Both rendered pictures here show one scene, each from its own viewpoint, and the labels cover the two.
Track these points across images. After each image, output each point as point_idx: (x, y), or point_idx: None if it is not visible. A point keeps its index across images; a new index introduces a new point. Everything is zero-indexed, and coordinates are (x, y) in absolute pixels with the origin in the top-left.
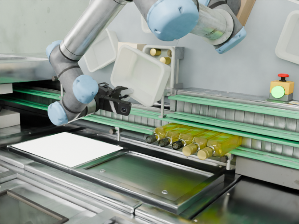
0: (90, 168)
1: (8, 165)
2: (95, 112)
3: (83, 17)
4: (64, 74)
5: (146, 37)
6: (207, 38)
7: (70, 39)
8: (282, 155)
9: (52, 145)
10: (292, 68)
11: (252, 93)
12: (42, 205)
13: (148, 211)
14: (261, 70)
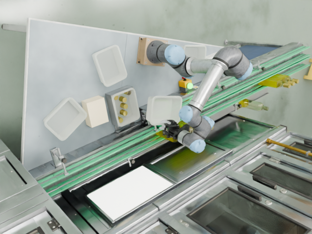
0: (175, 177)
1: (148, 219)
2: (90, 165)
3: (211, 85)
4: (202, 121)
5: (97, 90)
6: (193, 73)
7: (204, 100)
8: (203, 112)
9: (122, 197)
10: None
11: (170, 93)
12: (211, 197)
13: (234, 158)
14: (170, 79)
